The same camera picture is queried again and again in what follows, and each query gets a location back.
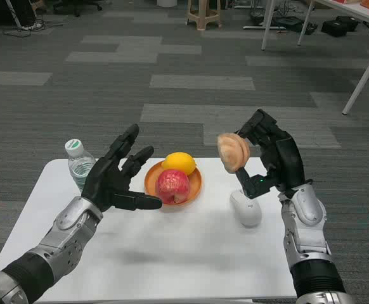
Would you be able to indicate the black bag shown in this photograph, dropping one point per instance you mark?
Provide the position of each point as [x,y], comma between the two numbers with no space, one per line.
[287,22]

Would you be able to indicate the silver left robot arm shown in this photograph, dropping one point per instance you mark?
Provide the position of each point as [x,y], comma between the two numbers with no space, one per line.
[61,240]

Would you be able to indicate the white computer mouse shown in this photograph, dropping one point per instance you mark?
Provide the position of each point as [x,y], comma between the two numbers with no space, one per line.
[248,210]

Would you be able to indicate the white desk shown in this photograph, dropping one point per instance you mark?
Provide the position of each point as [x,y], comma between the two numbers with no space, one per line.
[360,79]

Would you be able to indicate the yellow lemon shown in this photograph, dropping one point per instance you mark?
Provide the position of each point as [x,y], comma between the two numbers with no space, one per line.
[179,163]

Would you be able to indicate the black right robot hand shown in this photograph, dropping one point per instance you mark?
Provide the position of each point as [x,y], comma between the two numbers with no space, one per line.
[287,158]

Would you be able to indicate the beige plastic stool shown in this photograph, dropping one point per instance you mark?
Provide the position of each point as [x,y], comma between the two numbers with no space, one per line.
[203,16]

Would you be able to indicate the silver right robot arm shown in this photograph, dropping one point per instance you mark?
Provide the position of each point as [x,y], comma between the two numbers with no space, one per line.
[308,228]

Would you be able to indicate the black case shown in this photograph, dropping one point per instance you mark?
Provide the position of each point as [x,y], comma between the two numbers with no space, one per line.
[340,27]

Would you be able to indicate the orange round plate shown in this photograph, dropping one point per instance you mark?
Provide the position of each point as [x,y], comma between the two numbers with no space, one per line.
[195,187]

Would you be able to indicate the red apple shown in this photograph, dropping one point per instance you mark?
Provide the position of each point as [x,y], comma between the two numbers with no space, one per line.
[172,183]

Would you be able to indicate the ridged brown bread loaf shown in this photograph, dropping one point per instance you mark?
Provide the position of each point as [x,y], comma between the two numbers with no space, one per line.
[232,152]

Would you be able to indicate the clear plastic water bottle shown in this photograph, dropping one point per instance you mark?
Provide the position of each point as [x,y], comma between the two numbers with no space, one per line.
[78,168]

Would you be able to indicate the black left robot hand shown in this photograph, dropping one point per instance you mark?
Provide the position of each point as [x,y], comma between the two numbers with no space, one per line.
[106,180]

